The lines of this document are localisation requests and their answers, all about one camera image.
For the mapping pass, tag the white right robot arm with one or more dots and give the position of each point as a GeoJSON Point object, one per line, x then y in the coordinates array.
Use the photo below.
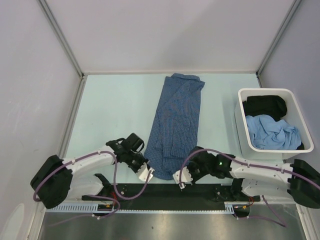
{"type": "Point", "coordinates": [297, 181]}

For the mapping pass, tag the left aluminium corner post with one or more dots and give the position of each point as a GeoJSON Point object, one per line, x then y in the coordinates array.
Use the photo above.
{"type": "Point", "coordinates": [49, 15]}

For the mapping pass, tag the blue plaid long sleeve shirt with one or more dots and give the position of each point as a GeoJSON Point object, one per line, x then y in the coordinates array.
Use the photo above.
{"type": "Point", "coordinates": [174, 131]}

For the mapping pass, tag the aluminium corner post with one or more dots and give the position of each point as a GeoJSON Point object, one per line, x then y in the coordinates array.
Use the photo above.
{"type": "Point", "coordinates": [49, 15]}
{"type": "Point", "coordinates": [279, 35]}

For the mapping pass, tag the aluminium front rail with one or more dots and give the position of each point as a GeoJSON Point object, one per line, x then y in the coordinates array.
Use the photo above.
{"type": "Point", "coordinates": [53, 194]}

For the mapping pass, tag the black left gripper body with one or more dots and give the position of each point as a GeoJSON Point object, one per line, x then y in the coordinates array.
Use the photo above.
{"type": "Point", "coordinates": [135, 161]}

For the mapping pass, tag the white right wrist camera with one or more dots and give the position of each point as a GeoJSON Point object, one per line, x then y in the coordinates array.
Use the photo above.
{"type": "Point", "coordinates": [182, 177]}

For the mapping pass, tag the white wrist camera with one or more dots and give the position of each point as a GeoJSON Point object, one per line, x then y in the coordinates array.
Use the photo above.
{"type": "Point", "coordinates": [182, 177]}
{"type": "Point", "coordinates": [145, 173]}

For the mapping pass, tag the white plastic bin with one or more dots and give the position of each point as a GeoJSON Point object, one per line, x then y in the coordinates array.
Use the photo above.
{"type": "Point", "coordinates": [294, 117]}

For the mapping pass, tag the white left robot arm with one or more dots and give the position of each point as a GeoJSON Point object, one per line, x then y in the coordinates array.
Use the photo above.
{"type": "Point", "coordinates": [61, 179]}

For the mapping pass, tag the black garment in bin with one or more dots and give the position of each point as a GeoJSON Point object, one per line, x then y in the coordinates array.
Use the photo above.
{"type": "Point", "coordinates": [271, 105]}

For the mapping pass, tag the light blue garment in bin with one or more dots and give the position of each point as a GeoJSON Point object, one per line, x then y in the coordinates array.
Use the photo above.
{"type": "Point", "coordinates": [267, 134]}

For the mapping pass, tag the right aluminium corner post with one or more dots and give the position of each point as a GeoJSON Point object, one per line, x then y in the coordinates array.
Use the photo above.
{"type": "Point", "coordinates": [279, 35]}

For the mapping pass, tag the white slotted cable duct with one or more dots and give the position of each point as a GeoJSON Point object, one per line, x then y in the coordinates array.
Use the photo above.
{"type": "Point", "coordinates": [75, 208]}

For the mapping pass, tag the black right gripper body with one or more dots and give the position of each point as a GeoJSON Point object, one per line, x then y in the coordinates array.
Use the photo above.
{"type": "Point", "coordinates": [198, 172]}

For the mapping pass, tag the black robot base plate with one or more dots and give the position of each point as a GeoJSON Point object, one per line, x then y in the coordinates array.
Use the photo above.
{"type": "Point", "coordinates": [169, 197]}

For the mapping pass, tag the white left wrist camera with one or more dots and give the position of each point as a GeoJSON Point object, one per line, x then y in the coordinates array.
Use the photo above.
{"type": "Point", "coordinates": [145, 173]}

